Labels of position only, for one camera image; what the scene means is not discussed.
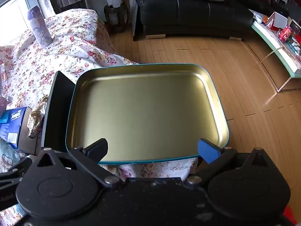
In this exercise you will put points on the white red cardboard box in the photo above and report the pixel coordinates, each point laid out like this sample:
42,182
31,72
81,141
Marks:
278,20

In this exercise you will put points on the gold tin tray teal rim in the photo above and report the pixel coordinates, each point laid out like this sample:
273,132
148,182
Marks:
145,108

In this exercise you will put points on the red white cloth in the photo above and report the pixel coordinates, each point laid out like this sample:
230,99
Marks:
289,216

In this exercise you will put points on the glass coffee table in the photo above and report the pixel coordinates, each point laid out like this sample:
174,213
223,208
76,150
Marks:
272,42

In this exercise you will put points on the blue tissue pack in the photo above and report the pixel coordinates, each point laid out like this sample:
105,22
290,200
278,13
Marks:
11,124

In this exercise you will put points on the purple printed water bottle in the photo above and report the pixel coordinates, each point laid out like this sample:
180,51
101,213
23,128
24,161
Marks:
39,28

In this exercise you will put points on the window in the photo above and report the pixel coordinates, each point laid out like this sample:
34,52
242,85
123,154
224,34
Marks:
11,2

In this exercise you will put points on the black flat board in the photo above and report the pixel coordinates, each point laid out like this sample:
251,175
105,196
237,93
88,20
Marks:
57,113

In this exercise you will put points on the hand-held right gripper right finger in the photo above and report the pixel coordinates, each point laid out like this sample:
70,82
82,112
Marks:
208,151

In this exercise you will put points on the pile of snack packets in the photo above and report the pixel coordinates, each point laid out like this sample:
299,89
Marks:
290,36

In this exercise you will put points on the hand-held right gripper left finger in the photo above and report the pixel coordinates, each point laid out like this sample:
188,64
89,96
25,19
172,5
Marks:
98,148

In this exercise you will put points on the grey leaning panel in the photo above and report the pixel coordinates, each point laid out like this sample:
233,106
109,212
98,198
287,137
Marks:
134,16

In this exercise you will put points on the gold patterned cloth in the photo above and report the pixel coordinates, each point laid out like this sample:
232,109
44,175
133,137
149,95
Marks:
36,120

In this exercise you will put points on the black leather sofa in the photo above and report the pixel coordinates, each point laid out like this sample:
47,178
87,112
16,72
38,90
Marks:
188,16

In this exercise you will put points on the floral blanket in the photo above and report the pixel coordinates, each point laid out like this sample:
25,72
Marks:
70,44

